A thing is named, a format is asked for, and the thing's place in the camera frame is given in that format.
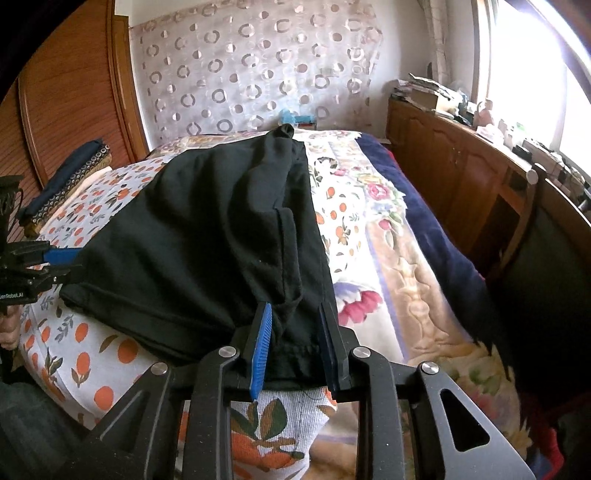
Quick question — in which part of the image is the sheer circle pattern curtain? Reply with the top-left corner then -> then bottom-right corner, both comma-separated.
129,0 -> 386,146

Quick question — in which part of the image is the orange fruit print bed sheet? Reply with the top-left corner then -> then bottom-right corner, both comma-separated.
18,154 -> 370,480

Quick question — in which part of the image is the long wooden cabinet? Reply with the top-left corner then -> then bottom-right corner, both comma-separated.
385,95 -> 591,278

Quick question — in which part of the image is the dark chair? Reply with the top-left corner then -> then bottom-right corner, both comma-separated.
485,164 -> 591,416

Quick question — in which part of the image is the stack of papers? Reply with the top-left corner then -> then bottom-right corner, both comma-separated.
390,74 -> 462,114

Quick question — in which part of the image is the wooden slatted wardrobe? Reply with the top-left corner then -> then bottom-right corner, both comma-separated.
0,0 -> 151,259

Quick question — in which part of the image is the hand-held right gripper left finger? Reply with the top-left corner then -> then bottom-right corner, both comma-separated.
60,302 -> 274,480

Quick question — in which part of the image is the floral blanket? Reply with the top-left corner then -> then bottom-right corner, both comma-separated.
148,127 -> 564,480

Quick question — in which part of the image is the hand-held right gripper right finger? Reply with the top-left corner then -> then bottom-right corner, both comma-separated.
318,302 -> 539,480

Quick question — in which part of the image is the brown cardboard box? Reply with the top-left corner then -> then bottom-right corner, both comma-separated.
409,88 -> 444,112

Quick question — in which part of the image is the person's dark clothing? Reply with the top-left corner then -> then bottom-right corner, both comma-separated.
0,369 -> 93,480

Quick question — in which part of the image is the person's left hand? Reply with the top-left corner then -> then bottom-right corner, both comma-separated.
0,305 -> 23,352

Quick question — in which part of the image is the black printed t-shirt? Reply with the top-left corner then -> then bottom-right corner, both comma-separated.
60,124 -> 340,391

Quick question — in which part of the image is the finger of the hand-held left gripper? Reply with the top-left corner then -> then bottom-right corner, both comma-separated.
14,244 -> 85,269
25,265 -> 85,289

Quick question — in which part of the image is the window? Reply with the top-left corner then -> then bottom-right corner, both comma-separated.
471,0 -> 591,162

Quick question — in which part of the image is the navy pillow with patterned trim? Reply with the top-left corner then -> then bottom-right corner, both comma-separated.
21,138 -> 114,236

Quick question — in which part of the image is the tied pale window curtain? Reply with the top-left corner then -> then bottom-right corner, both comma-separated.
422,0 -> 451,84

